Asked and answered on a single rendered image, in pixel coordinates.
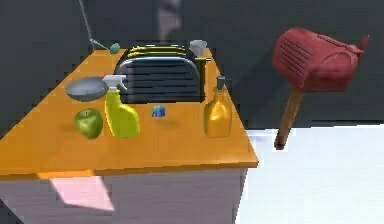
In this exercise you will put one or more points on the grey bowl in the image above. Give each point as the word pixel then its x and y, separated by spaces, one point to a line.
pixel 85 89

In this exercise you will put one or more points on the amber glass bottle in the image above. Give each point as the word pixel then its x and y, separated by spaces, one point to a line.
pixel 218 115

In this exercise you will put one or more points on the small blue cube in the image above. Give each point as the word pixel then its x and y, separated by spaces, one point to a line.
pixel 158 111

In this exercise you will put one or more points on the orange topped white counter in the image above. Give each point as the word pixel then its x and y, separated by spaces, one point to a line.
pixel 173 146

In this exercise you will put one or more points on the black chrome toaster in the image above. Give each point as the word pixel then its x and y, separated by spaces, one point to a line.
pixel 163 78

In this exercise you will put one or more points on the grey cup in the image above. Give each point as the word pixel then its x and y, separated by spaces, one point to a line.
pixel 198 47

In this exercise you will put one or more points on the yellow spray bottle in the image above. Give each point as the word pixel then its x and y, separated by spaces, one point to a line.
pixel 121 116

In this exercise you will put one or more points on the teal ladle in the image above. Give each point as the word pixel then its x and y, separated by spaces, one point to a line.
pixel 111 47

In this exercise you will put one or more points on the green apple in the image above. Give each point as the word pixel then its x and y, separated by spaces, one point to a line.
pixel 88 123

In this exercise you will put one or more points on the red mailbox on wooden post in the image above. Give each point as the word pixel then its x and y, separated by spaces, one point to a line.
pixel 311 63

